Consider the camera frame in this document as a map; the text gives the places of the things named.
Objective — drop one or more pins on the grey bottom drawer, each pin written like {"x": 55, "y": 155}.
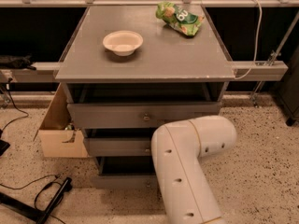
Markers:
{"x": 127, "y": 172}

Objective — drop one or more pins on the grey drawer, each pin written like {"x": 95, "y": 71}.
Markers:
{"x": 133, "y": 115}
{"x": 116, "y": 147}
{"x": 127, "y": 172}

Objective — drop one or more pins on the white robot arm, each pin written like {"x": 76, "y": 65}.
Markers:
{"x": 176, "y": 149}

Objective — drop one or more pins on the grey drawer cabinet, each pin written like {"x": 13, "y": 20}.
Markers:
{"x": 169, "y": 67}

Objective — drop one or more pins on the grey top drawer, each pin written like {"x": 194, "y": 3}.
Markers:
{"x": 133, "y": 115}

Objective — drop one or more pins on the grey middle drawer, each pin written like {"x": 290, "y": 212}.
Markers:
{"x": 116, "y": 147}

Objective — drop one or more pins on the white paper bowl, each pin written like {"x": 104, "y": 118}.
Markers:
{"x": 123, "y": 43}

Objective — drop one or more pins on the green snack bag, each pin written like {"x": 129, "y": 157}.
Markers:
{"x": 178, "y": 18}

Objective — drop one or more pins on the cardboard box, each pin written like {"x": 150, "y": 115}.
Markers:
{"x": 59, "y": 138}

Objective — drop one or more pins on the black metal stand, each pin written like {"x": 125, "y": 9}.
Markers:
{"x": 37, "y": 215}

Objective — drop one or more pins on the black bag on rail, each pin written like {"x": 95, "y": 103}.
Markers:
{"x": 16, "y": 62}

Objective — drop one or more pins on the metal railing frame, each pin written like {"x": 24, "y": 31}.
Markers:
{"x": 46, "y": 29}

